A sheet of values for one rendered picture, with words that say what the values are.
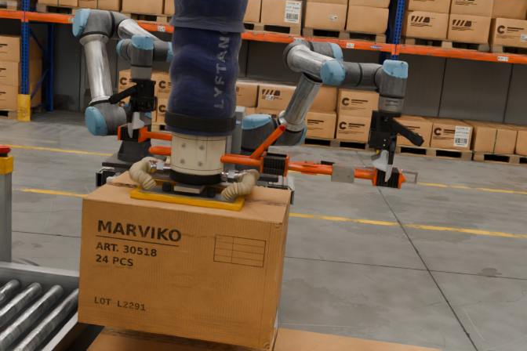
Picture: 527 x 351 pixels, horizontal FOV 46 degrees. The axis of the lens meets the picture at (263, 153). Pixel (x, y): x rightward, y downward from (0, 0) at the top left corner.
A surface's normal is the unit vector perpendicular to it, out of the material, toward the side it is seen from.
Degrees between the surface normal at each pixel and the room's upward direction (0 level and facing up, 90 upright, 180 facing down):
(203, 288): 90
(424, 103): 90
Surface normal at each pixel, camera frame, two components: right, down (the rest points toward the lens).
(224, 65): 0.67, -0.15
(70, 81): -0.04, 0.19
